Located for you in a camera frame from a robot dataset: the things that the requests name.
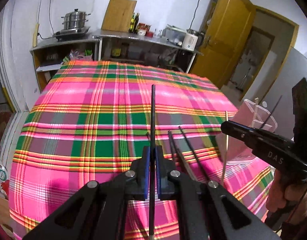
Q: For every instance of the stainless steel steamer pot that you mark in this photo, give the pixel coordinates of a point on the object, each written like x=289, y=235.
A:
x=74, y=20

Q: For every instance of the white electric kettle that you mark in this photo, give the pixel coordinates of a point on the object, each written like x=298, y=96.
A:
x=192, y=40

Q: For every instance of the person's right hand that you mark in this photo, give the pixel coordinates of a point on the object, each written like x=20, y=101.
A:
x=278, y=196

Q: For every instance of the yellow wooden door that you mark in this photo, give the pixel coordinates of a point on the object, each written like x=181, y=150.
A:
x=224, y=41

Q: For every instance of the metal kitchen shelf table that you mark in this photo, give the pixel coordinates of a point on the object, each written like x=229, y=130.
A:
x=49, y=54

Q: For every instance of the black chopstick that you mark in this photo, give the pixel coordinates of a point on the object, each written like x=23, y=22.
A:
x=195, y=155
x=172, y=147
x=269, y=116
x=152, y=167

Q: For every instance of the clear acrylic utensil holder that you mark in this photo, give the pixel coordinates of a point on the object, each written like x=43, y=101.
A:
x=249, y=116

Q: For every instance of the light wooden chopstick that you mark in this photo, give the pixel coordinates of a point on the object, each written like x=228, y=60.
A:
x=185, y=164
x=224, y=160

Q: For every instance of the dark oil bottle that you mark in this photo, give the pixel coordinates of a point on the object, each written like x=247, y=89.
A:
x=136, y=20

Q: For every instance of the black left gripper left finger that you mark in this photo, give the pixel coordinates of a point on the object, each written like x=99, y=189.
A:
x=98, y=210

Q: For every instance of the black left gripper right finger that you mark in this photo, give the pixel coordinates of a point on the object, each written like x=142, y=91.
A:
x=206, y=210

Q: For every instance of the wooden cutting board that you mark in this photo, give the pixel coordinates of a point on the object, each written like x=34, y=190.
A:
x=118, y=15

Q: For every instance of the red lidded jar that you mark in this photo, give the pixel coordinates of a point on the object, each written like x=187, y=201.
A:
x=144, y=30

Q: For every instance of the yellow power strip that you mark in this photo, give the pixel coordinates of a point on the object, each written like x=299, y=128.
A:
x=35, y=35

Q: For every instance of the pink plaid tablecloth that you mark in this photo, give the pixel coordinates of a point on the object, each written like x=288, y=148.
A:
x=91, y=121

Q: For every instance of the black induction cooker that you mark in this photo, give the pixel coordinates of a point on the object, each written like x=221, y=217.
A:
x=71, y=34

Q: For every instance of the clear plastic storage box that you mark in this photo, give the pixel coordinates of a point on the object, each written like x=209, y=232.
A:
x=174, y=34

